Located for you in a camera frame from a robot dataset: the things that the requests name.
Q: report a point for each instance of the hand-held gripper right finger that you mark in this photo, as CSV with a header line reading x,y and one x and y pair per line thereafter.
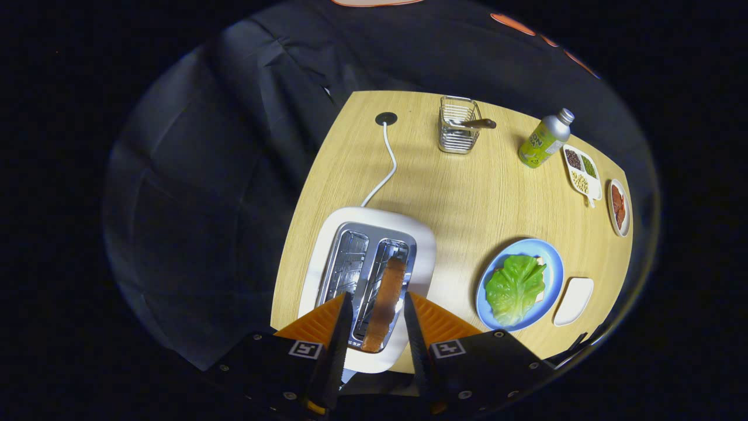
x,y
416,345

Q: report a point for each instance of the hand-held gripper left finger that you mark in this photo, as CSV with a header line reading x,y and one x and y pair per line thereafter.
x,y
339,351

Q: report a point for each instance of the browned toast slice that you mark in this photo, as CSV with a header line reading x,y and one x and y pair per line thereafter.
x,y
385,304

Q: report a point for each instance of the green lettuce leaf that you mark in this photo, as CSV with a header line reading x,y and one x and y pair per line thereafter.
x,y
514,289

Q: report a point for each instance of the cream toaster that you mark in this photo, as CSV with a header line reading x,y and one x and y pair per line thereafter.
x,y
374,219

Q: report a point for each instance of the white bread slice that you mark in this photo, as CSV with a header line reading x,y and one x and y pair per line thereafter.
x,y
539,261

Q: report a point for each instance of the blue round plate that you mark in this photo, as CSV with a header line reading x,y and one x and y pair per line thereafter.
x,y
552,280

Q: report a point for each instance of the white square plate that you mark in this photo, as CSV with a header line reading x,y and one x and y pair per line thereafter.
x,y
574,301

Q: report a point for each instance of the white oval plate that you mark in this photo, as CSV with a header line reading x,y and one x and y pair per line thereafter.
x,y
611,225

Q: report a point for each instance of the pile of pale soybeans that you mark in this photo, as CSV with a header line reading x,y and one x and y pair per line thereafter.
x,y
579,182

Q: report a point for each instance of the white divided dish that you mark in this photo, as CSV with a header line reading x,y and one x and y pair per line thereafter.
x,y
593,190

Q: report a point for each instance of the silver bottle with green label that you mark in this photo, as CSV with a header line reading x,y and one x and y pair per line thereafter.
x,y
543,143

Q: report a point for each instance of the dark red meat slice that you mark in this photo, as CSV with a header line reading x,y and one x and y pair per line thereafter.
x,y
620,221
617,207

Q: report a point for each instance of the pile of black beans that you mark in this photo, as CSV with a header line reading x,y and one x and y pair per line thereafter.
x,y
572,159

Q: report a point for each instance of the pile of green beans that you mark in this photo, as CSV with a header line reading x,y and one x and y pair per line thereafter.
x,y
589,166

